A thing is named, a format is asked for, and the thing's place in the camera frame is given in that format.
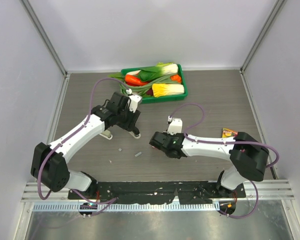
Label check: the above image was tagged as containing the beige and black stapler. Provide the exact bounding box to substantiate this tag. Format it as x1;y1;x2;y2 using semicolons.
99;130;141;140

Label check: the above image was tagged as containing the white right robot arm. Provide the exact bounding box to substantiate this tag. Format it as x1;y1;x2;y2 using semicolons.
149;131;269;198

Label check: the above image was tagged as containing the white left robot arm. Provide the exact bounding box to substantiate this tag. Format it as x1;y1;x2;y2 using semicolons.
30;92;142;200

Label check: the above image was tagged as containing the green long beans toy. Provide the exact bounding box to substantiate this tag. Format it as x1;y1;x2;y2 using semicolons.
117;75;180;99

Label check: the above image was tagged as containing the green plastic tray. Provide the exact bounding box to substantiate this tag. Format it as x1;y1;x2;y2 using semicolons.
120;63;188;104

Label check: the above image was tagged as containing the purple beet toy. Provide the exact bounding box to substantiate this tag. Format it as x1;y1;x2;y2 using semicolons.
146;88;154;96

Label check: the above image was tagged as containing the yellow napa cabbage toy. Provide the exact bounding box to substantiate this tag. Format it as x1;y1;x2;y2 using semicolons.
151;83;185;98

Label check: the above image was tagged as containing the green bok choy toy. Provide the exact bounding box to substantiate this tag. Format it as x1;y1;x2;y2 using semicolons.
109;62;179;82

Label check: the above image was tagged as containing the colourful snack packet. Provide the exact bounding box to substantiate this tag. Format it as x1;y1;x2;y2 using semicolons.
221;127;238;138

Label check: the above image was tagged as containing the small orange carrot toy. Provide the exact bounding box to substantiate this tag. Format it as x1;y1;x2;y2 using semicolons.
170;74;182;84

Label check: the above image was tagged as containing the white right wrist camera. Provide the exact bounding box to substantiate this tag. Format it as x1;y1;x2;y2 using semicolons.
167;118;183;135

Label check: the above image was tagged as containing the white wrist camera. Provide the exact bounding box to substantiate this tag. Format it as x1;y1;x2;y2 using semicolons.
128;94;143;113
167;118;183;135

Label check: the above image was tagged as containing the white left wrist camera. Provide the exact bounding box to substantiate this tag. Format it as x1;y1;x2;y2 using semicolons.
128;94;143;113

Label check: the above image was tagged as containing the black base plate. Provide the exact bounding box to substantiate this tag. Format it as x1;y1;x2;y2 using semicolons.
68;180;246;205

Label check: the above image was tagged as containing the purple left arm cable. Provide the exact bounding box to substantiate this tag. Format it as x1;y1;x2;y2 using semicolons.
37;77;132;217

